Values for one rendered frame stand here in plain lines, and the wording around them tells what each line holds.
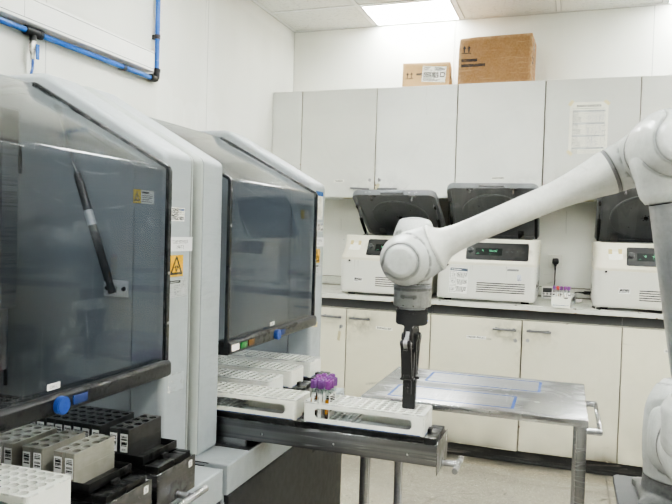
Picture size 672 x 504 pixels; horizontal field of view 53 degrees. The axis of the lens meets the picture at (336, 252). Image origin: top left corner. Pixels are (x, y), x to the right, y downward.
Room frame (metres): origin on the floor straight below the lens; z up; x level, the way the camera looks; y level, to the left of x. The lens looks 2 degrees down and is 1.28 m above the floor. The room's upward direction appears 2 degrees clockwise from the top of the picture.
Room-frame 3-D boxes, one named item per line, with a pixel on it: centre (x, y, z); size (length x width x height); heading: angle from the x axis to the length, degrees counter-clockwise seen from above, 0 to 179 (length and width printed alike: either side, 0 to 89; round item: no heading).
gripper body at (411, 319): (1.57, -0.18, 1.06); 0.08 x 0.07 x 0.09; 161
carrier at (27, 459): (1.23, 0.52, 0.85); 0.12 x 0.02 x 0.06; 160
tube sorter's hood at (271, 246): (2.02, 0.40, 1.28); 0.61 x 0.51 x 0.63; 161
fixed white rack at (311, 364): (2.19, 0.19, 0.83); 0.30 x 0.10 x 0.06; 71
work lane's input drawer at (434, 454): (1.65, 0.04, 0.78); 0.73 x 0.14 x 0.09; 71
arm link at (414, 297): (1.57, -0.18, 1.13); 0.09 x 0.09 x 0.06
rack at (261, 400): (1.71, 0.21, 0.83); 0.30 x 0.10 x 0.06; 71
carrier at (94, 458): (1.20, 0.43, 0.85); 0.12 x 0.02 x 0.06; 162
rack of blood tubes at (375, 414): (1.60, -0.09, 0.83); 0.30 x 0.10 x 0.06; 71
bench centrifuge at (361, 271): (4.25, -0.39, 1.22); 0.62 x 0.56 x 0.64; 159
